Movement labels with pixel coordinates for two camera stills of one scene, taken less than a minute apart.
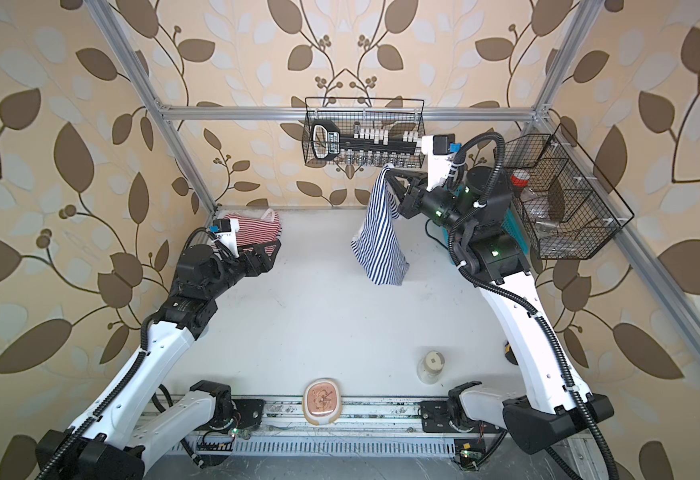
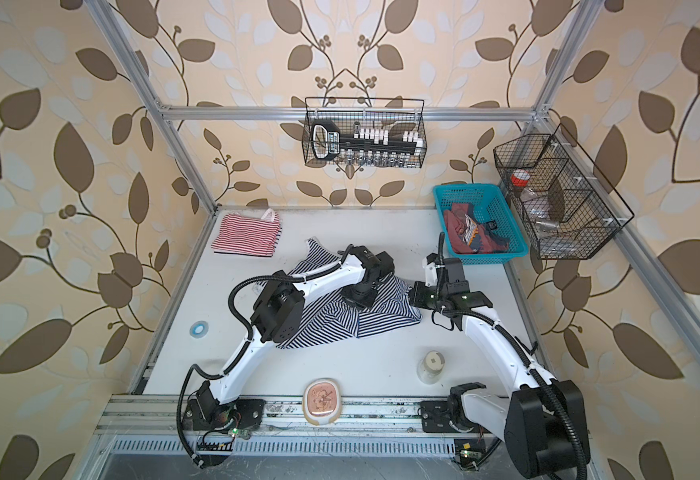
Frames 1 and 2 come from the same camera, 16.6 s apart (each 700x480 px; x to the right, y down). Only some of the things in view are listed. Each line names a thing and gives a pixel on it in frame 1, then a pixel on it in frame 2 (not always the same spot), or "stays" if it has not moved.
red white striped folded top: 257,231 stays
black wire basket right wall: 570,206 stays
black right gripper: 412,200 → 419,288
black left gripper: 262,264 → 350,292
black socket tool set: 366,147 stays
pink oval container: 322,401 stays
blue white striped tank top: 379,243 → 335,317
